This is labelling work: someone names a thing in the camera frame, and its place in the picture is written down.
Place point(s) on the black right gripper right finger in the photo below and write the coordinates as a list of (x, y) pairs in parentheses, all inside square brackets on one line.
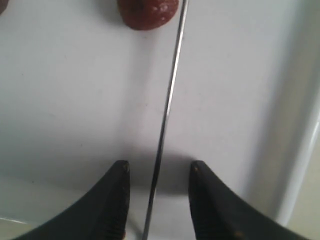
[(217, 213)]

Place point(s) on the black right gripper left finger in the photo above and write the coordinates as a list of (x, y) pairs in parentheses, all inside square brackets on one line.
[(101, 214)]

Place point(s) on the thin metal skewer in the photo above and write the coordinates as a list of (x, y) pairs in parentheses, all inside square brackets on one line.
[(165, 118)]

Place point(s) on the red fruit piece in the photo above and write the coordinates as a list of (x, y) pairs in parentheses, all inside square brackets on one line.
[(145, 15)]

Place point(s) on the white rectangular plastic tray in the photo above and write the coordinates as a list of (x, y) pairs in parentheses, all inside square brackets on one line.
[(79, 90)]

